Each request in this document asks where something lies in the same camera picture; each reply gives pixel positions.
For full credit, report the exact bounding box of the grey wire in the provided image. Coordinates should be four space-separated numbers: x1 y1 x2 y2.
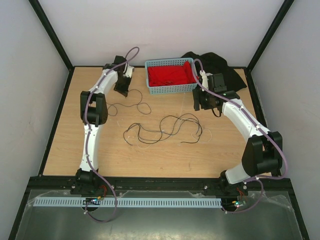
122 115 201 146

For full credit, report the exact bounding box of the black wire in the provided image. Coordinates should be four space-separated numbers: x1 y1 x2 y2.
122 113 204 146

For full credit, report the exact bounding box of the white thin wire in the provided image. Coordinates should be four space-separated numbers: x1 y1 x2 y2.
124 117 213 150

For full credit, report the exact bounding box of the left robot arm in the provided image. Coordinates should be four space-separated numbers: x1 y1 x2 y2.
76 55 134 194

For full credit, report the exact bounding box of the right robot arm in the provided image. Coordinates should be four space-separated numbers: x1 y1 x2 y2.
192 70 283 195

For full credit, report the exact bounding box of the blue perforated plastic basket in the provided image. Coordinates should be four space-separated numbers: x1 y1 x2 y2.
144 57 197 95

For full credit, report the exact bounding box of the red cloth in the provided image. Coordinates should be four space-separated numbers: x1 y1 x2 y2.
147 61 196 87

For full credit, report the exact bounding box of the black cloth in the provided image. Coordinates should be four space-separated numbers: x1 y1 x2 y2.
181 51 247 92

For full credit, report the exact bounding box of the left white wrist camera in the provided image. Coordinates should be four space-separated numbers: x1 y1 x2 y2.
123 65 135 78

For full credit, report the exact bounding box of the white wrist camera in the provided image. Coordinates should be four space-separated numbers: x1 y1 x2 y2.
123 65 135 78
199 70 213 92

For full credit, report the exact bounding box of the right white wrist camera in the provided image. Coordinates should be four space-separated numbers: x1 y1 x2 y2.
199 70 213 92

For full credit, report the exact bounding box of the black metal frame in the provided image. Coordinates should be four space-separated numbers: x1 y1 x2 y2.
8 0 309 240

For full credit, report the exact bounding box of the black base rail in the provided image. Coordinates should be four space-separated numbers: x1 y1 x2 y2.
27 175 293 196

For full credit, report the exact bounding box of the grey slotted cable duct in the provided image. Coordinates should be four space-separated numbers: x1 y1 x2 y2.
33 197 222 209

